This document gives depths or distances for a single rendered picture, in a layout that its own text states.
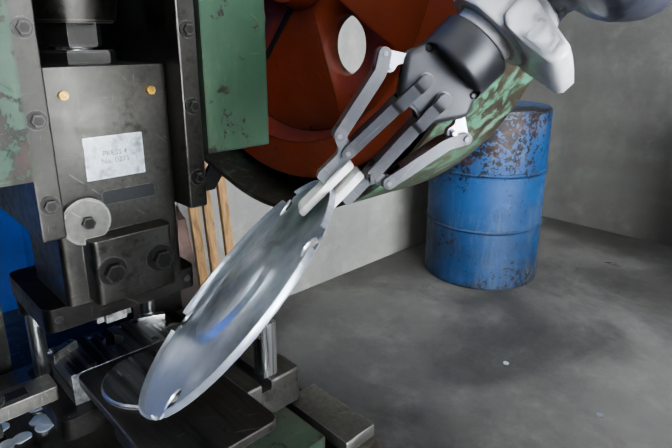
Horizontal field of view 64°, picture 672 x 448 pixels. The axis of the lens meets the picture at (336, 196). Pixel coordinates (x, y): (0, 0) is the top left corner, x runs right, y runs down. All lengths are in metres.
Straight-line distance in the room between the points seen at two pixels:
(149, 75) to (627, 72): 3.30
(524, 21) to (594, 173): 3.38
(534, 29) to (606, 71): 3.28
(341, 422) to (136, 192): 0.46
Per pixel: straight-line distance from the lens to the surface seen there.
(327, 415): 0.90
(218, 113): 0.70
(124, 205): 0.72
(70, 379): 0.82
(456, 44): 0.51
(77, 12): 0.71
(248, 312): 0.50
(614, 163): 3.81
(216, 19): 0.70
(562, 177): 3.95
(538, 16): 0.51
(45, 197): 0.64
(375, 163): 0.53
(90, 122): 0.68
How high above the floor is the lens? 1.20
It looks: 16 degrees down
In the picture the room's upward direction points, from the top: straight up
